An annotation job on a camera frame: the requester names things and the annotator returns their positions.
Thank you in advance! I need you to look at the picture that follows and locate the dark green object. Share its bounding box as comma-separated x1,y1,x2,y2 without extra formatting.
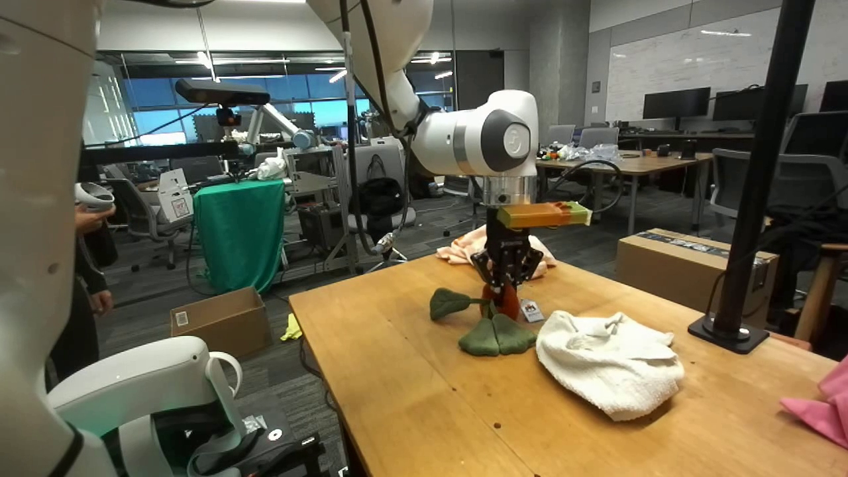
426,275,546,361

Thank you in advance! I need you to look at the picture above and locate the white towel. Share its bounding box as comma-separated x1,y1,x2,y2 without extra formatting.
532,307,690,425

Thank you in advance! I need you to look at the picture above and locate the white panel with logo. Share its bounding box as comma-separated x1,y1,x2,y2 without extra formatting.
353,137,412,194

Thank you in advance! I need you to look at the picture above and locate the black horizontal beam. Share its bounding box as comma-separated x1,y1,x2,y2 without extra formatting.
78,141,259,189

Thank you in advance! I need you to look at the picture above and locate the pink cloth orange print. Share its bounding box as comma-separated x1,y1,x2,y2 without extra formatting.
780,355,848,451

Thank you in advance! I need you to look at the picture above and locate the white paper sign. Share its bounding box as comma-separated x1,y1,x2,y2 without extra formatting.
156,166,197,226

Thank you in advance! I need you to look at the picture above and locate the black base mounting hardware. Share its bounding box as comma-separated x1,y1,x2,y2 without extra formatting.
155,400,331,477

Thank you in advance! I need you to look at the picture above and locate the person in dark clothes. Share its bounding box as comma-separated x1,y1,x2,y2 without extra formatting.
47,208,116,382

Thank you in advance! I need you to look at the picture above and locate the small open cardboard box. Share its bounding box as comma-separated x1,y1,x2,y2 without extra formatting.
167,286,274,361

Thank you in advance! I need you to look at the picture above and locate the wall whiteboard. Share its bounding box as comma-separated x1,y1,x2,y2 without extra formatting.
605,9,785,128

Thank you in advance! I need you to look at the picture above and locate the black pole stand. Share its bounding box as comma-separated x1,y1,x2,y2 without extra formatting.
686,0,820,359

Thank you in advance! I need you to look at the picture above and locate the black office chair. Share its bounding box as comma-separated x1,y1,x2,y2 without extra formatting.
346,174,418,274

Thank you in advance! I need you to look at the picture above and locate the person's left forearm dark sleeve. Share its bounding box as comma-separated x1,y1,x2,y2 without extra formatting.
74,234,115,300

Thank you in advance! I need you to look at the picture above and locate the wooden stool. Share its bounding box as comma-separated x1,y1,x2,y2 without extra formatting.
793,241,848,344

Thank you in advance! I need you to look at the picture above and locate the long black robot cable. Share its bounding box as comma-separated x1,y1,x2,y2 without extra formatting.
339,0,400,275

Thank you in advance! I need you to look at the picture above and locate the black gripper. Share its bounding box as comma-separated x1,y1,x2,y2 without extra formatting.
475,223,546,295

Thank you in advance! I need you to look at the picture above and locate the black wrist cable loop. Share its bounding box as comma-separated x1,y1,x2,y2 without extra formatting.
565,157,626,216

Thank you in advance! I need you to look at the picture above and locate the person's left hand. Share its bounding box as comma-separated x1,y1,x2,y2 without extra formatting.
88,286,116,319

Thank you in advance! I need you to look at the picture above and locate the wooden office desk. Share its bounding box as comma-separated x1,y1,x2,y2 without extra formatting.
532,149,715,237

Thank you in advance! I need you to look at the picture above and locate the person's right hand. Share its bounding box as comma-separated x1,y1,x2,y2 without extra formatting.
74,208,115,234

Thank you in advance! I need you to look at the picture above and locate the yellow rag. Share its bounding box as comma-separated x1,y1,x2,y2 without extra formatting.
278,314,306,344

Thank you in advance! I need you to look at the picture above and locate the black computer monitor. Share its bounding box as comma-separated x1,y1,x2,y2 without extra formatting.
641,86,713,121
820,76,848,113
710,86,811,124

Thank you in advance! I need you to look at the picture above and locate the white handheld controller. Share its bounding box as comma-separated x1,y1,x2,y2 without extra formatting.
74,180,116,213

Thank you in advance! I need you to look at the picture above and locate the cardboard box black tape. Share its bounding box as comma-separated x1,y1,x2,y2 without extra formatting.
615,226,783,328

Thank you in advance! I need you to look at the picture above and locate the green draped cloth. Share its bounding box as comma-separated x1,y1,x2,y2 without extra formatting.
192,178,291,296

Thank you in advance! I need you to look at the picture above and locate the black bar camera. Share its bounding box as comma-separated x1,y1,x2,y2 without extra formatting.
171,76,274,108

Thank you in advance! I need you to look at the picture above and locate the pale peach printed shirt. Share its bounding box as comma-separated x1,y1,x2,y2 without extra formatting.
436,223,560,282

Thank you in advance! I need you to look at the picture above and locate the grey office chair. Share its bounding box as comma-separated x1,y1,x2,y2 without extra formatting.
710,145,848,223

